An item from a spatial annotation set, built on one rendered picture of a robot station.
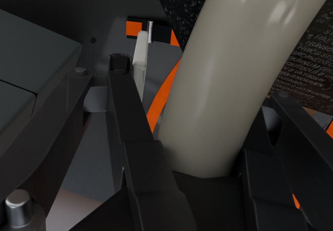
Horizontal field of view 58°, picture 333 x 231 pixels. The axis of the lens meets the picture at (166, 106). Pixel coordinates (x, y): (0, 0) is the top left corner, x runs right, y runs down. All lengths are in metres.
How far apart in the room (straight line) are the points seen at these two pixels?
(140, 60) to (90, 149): 1.14
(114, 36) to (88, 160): 0.55
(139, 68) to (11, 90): 0.60
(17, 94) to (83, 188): 0.79
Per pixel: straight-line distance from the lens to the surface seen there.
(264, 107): 0.16
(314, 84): 0.45
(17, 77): 0.80
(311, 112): 1.10
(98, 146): 1.27
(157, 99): 1.11
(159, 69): 1.07
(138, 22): 1.02
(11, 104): 0.70
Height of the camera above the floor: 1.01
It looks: 61 degrees down
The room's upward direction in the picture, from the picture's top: 177 degrees counter-clockwise
